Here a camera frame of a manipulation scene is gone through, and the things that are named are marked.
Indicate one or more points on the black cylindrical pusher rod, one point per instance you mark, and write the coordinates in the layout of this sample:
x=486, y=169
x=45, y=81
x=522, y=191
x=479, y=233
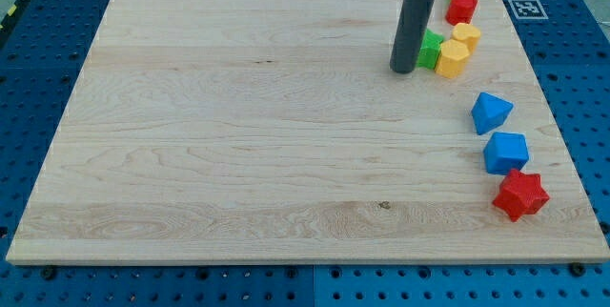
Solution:
x=410, y=30

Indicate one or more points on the yellow hexagon block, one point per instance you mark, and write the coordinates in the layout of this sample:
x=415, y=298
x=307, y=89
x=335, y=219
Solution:
x=452, y=59

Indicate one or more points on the green star block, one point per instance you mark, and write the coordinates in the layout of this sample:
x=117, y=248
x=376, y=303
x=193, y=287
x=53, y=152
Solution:
x=429, y=50

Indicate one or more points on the light wooden board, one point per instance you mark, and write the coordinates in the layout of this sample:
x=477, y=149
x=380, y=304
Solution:
x=214, y=132

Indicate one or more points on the blue cube block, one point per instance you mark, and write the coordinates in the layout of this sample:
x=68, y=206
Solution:
x=505, y=151

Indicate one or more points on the blue triangle block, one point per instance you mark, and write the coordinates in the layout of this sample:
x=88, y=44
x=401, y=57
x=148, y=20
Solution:
x=490, y=112

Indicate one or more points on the white fiducial marker tag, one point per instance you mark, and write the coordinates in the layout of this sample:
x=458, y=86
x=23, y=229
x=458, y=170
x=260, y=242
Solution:
x=528, y=9

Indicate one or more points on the black bolt right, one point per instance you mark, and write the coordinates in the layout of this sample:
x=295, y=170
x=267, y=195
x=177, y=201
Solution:
x=577, y=269

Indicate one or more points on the red circle block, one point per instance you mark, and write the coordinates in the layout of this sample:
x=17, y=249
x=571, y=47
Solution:
x=460, y=11

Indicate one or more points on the black bolt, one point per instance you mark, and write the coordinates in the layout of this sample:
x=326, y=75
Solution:
x=577, y=269
x=48, y=273

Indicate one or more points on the black bolt left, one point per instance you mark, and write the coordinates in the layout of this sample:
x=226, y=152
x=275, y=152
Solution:
x=48, y=273

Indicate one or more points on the red star block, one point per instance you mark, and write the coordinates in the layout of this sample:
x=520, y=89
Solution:
x=520, y=194

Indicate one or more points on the yellow heart block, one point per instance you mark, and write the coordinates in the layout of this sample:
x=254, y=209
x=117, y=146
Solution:
x=467, y=34

